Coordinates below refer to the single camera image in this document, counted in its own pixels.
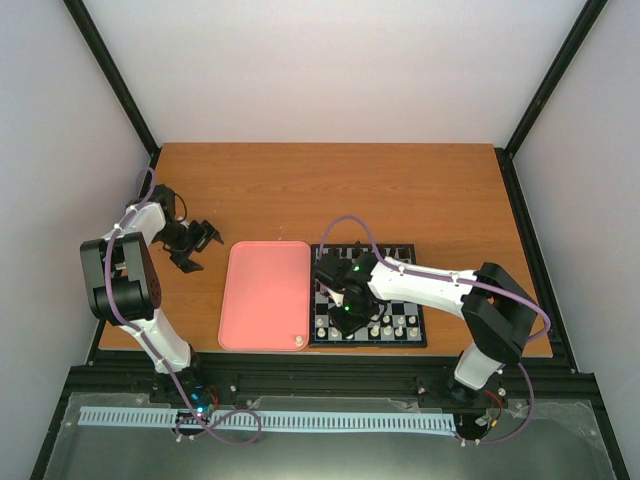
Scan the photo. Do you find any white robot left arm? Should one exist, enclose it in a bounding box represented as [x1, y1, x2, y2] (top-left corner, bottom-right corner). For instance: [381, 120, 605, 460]
[80, 184, 223, 403]

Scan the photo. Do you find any black white chessboard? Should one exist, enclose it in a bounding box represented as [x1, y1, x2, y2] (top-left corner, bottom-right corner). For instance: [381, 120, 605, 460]
[309, 242, 427, 348]

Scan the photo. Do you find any left black frame post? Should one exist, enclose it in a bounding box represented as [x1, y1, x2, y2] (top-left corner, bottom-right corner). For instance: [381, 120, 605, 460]
[62, 0, 161, 156]

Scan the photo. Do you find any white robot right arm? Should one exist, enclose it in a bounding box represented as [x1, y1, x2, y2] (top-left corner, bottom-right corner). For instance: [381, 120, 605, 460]
[314, 253, 538, 392]

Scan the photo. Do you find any black aluminium frame rail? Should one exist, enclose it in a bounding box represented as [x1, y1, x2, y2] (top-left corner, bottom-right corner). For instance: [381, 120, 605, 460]
[60, 351, 604, 413]

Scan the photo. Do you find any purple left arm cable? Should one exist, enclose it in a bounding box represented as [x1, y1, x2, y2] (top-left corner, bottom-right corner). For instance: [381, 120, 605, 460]
[104, 166, 262, 446]

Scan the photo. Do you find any pink plastic tray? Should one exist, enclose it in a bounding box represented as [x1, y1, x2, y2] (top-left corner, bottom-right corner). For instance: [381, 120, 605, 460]
[218, 241, 311, 353]

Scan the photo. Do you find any light blue cable duct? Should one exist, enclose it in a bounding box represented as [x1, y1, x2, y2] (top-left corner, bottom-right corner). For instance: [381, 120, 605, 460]
[77, 406, 456, 436]

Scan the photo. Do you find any right black frame post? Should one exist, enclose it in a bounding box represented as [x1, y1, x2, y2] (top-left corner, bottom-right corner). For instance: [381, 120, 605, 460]
[503, 0, 609, 156]

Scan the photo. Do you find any black frame post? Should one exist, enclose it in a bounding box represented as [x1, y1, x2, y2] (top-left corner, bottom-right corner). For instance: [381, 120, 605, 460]
[62, 0, 161, 156]
[503, 0, 609, 156]

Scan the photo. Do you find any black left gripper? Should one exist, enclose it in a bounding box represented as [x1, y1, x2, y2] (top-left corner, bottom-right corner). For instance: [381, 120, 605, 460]
[155, 219, 223, 275]

